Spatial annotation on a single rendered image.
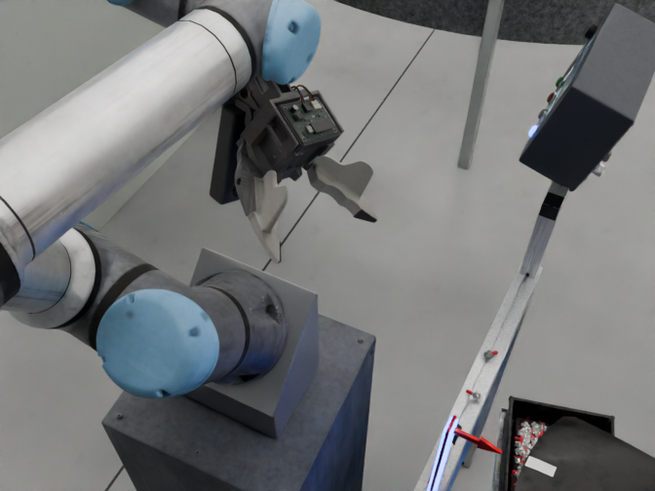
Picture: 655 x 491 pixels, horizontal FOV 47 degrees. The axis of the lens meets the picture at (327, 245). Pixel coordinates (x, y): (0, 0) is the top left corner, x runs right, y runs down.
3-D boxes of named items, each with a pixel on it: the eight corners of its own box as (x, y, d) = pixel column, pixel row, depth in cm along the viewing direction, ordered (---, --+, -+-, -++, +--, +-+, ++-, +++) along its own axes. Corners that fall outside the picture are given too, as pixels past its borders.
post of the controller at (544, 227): (534, 280, 139) (559, 208, 124) (519, 273, 140) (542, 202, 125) (539, 268, 141) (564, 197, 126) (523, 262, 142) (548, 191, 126)
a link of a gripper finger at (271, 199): (275, 230, 66) (276, 149, 71) (244, 259, 70) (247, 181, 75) (305, 240, 67) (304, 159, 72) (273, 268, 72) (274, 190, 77)
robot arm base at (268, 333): (170, 355, 103) (130, 364, 93) (207, 253, 101) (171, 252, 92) (264, 401, 98) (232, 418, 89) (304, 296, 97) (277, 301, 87)
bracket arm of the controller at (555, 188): (555, 221, 126) (559, 209, 124) (538, 214, 127) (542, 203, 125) (593, 137, 140) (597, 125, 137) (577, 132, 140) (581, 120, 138)
